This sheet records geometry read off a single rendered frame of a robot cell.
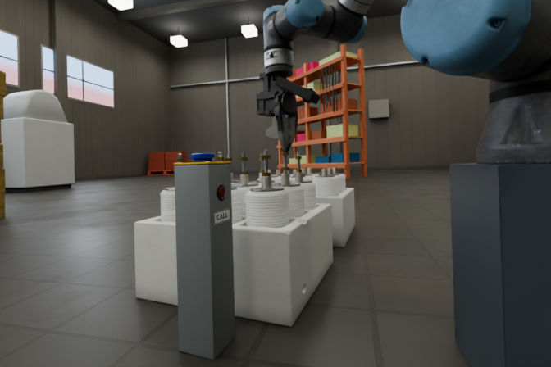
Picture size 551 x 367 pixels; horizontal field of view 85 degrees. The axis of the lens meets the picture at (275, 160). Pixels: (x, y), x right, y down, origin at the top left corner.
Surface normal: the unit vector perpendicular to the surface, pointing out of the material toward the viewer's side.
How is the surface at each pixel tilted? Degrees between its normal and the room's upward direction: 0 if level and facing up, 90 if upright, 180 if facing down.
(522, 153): 90
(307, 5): 90
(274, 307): 90
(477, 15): 97
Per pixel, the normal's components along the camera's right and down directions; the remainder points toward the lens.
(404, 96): -0.25, 0.00
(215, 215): 0.93, -0.03
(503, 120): -0.94, -0.28
